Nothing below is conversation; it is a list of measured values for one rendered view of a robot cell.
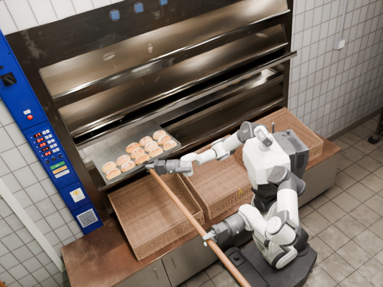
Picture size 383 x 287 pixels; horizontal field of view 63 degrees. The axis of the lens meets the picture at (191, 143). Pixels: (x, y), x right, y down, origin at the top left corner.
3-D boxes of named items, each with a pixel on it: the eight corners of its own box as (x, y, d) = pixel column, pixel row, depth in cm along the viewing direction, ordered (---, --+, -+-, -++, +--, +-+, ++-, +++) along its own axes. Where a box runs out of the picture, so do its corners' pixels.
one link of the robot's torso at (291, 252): (278, 240, 255) (279, 230, 247) (297, 257, 241) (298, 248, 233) (259, 253, 248) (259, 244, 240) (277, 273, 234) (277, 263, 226)
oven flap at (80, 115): (70, 133, 198) (55, 104, 190) (284, 45, 254) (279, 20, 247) (71, 135, 194) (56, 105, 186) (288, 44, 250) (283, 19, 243)
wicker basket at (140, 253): (116, 216, 252) (105, 193, 235) (177, 185, 269) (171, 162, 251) (138, 262, 217) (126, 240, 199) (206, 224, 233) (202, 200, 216)
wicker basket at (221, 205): (179, 184, 269) (173, 161, 252) (231, 156, 288) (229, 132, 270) (210, 221, 235) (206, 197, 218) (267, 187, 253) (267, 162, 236)
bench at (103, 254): (86, 282, 274) (59, 245, 238) (292, 163, 350) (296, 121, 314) (105, 342, 234) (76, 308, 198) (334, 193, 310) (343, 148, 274)
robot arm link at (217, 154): (194, 155, 204) (217, 144, 213) (201, 168, 202) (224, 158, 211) (200, 150, 195) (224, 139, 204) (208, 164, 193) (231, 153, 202)
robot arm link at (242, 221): (243, 238, 153) (261, 226, 157) (236, 219, 151) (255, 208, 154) (232, 229, 164) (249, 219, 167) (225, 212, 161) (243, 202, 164)
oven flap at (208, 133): (97, 189, 230) (85, 166, 224) (282, 100, 286) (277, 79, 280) (98, 191, 226) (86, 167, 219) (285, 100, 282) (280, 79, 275)
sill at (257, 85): (84, 163, 221) (81, 159, 218) (278, 76, 277) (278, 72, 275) (86, 168, 217) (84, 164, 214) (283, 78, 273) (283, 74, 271)
